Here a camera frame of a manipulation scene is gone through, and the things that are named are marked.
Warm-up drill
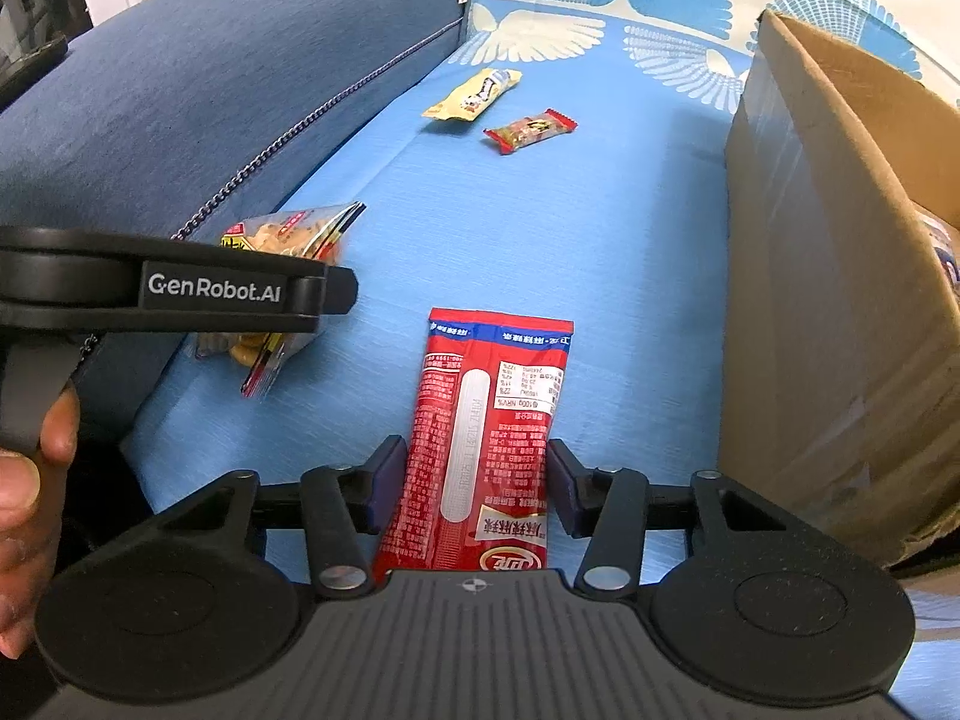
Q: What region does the yellow candy bar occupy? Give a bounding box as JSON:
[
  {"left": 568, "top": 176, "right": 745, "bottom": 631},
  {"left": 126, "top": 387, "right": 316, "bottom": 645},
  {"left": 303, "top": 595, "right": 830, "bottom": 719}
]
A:
[{"left": 422, "top": 67, "right": 524, "bottom": 124}]

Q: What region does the pale blue white packet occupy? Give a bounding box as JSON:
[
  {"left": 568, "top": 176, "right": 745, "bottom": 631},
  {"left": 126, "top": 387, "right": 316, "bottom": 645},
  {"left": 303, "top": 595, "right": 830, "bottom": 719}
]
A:
[{"left": 910, "top": 211, "right": 960, "bottom": 295}]

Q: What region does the long red snack packet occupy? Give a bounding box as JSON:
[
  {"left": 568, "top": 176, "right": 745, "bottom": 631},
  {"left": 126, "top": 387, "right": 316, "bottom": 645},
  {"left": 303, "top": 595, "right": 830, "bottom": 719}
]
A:
[{"left": 371, "top": 307, "right": 576, "bottom": 580}]

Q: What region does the blue fan-print blanket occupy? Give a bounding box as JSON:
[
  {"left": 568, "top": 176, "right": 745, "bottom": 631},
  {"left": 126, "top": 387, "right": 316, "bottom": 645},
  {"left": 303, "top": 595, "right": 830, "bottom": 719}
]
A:
[{"left": 120, "top": 0, "right": 960, "bottom": 720}]

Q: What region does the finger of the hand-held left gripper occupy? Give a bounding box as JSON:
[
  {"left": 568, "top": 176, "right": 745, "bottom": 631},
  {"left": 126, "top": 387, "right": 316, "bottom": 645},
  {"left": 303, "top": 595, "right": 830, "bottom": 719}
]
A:
[{"left": 322, "top": 265, "right": 359, "bottom": 317}]

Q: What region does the person's left hand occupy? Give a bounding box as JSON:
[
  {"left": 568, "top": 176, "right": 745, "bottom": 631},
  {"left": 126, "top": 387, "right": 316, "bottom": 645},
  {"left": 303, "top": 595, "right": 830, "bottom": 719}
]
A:
[{"left": 0, "top": 382, "right": 82, "bottom": 662}]

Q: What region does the small red candy packet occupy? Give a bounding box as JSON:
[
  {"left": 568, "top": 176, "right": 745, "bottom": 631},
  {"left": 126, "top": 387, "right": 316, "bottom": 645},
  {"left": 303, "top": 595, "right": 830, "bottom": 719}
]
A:
[{"left": 482, "top": 108, "right": 580, "bottom": 157}]

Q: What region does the black flat object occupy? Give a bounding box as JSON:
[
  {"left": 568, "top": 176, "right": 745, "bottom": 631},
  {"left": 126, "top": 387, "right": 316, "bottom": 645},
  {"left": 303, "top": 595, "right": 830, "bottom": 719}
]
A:
[{"left": 0, "top": 37, "right": 70, "bottom": 112}]

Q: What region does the blue sofa cushion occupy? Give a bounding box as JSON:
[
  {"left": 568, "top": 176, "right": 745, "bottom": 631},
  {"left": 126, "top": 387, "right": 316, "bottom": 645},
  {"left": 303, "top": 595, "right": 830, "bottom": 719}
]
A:
[{"left": 0, "top": 0, "right": 473, "bottom": 515}]

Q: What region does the brown cardboard box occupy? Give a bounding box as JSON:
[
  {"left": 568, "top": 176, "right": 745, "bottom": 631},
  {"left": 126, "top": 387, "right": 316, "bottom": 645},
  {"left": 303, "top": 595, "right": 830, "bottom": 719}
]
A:
[{"left": 715, "top": 7, "right": 960, "bottom": 592}]

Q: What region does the clear yellow cracker packet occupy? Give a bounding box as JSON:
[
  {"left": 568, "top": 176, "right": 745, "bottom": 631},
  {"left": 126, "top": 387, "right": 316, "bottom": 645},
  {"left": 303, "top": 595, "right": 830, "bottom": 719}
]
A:
[{"left": 195, "top": 200, "right": 368, "bottom": 400}]

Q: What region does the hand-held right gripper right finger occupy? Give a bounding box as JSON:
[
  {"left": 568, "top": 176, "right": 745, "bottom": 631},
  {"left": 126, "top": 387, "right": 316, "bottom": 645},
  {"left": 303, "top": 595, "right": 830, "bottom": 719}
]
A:
[{"left": 547, "top": 438, "right": 788, "bottom": 599}]

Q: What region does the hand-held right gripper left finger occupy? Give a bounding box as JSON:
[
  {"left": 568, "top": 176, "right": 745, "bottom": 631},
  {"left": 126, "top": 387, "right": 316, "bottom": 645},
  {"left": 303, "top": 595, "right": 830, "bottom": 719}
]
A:
[{"left": 154, "top": 435, "right": 408, "bottom": 601}]

